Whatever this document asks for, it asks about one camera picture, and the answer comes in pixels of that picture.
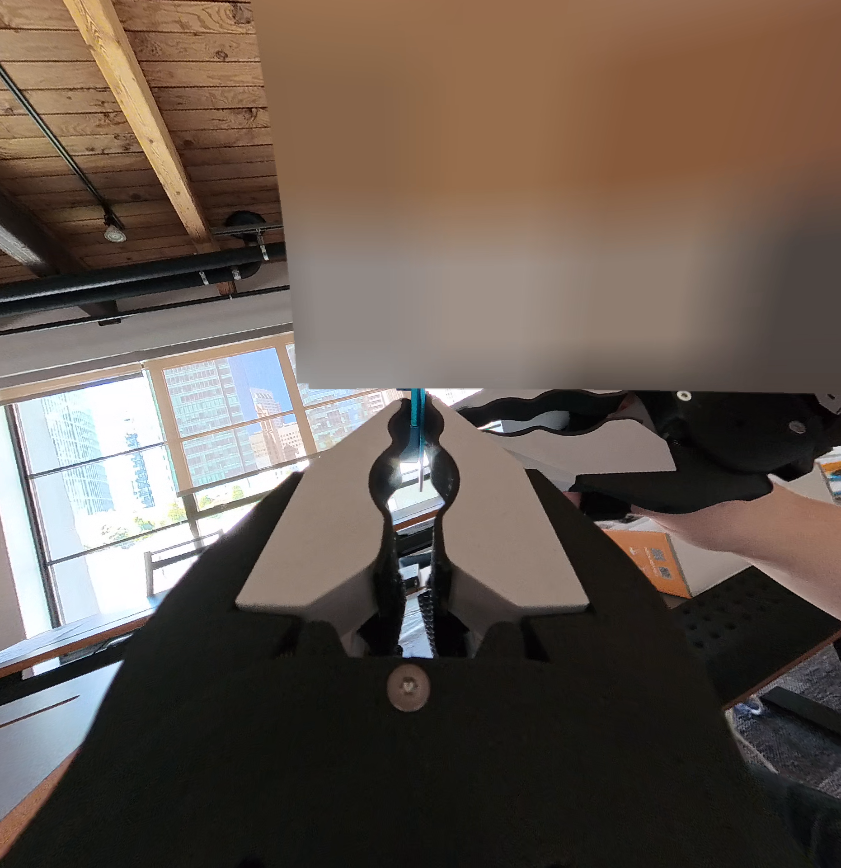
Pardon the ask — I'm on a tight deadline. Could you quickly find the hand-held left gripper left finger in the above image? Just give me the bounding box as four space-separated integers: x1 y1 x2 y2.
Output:
235 397 412 659

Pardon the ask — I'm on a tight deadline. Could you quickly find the orange and white box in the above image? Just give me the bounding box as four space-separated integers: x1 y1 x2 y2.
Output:
605 528 696 600

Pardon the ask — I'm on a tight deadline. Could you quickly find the person's right forearm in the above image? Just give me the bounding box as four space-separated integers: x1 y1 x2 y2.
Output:
630 475 841 635

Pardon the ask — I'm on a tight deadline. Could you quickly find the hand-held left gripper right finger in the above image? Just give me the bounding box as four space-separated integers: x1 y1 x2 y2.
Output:
427 396 592 653

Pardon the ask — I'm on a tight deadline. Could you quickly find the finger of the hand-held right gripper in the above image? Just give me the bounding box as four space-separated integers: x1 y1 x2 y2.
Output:
490 411 679 476
456 388 630 431

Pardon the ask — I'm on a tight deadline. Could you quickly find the black desk with wooden edge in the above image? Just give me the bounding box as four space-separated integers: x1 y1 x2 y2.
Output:
0 604 161 687
667 565 841 743
0 661 127 868

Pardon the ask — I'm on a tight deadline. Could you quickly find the black ceiling conduit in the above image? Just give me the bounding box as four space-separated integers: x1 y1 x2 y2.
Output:
0 47 126 228

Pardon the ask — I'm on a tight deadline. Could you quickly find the thick black ceiling pipe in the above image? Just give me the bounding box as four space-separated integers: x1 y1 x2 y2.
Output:
0 241 289 309

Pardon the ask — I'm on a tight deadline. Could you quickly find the large wood-framed window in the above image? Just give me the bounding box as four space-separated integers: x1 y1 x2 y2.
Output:
0 339 482 635

